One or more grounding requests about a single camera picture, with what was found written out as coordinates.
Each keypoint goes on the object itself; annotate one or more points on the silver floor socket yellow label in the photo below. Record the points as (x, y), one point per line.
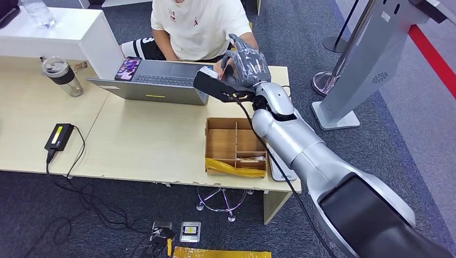
(190, 232)

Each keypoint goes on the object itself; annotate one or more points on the black device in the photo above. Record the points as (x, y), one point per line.
(8, 12)

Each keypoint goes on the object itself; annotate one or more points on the dark stanchion pole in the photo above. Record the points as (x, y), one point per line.
(334, 45)

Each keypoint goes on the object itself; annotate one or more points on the chrome stanchion pole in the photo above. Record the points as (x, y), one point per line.
(336, 67)

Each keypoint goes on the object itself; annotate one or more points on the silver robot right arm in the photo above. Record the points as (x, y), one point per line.
(320, 163)

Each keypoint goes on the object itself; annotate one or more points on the white raised desk shelf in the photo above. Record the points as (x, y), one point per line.
(71, 35)

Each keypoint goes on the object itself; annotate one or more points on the chrome stool base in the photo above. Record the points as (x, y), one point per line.
(221, 209)

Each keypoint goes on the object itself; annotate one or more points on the grey kiosk stand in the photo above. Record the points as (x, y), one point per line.
(374, 64)

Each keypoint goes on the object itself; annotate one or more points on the wooden divided box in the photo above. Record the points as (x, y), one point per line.
(221, 144)

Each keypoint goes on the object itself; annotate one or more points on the silver floor socket with plug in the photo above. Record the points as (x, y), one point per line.
(161, 226)

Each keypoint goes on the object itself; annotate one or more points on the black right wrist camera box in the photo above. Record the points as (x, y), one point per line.
(217, 87)

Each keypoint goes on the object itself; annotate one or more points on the yellow plastic strip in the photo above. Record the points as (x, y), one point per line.
(233, 170)

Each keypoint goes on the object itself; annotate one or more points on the yellow plastic package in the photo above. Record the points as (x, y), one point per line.
(221, 253)

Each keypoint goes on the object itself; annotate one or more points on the clear plastic water bottle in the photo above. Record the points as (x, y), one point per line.
(39, 14)

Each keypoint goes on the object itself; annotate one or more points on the black power adapter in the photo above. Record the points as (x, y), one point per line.
(59, 137)

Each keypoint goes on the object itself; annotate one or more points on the person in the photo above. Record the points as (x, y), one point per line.
(199, 28)

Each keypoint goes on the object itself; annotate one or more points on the white card reader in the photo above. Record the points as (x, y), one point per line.
(277, 174)

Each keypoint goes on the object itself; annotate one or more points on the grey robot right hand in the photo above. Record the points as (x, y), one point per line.
(249, 67)

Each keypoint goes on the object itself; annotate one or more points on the person's right forearm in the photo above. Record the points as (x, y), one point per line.
(164, 46)

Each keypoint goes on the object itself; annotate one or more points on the grey laptop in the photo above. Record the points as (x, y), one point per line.
(156, 90)

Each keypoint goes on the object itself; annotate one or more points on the black plug with yellow tag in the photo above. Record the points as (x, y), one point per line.
(158, 245)

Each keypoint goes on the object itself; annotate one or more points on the black smartphone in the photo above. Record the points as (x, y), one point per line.
(128, 68)

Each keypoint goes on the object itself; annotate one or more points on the person's left hand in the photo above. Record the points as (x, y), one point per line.
(222, 71)

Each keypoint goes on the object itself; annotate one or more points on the stack of cards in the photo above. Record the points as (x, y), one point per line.
(251, 160)

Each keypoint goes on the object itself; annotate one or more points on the person's left forearm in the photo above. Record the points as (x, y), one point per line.
(253, 42)

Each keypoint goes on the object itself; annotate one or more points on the clear tumbler with black band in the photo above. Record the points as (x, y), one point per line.
(66, 78)

